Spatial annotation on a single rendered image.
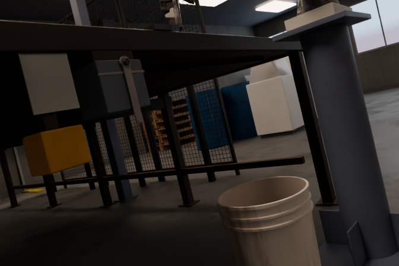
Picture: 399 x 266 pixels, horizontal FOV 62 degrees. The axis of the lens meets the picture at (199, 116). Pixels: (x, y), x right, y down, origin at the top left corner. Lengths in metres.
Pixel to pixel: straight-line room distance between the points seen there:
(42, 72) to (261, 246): 0.73
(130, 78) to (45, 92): 0.20
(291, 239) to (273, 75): 4.16
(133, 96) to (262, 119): 4.45
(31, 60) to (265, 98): 4.56
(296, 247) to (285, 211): 0.11
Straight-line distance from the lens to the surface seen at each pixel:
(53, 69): 0.74
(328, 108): 1.28
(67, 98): 0.74
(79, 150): 0.71
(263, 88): 5.11
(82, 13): 3.44
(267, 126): 5.17
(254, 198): 1.27
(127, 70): 0.81
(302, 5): 1.33
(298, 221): 1.05
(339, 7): 1.29
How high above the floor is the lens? 0.67
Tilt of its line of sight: 1 degrees down
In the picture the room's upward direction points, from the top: 14 degrees counter-clockwise
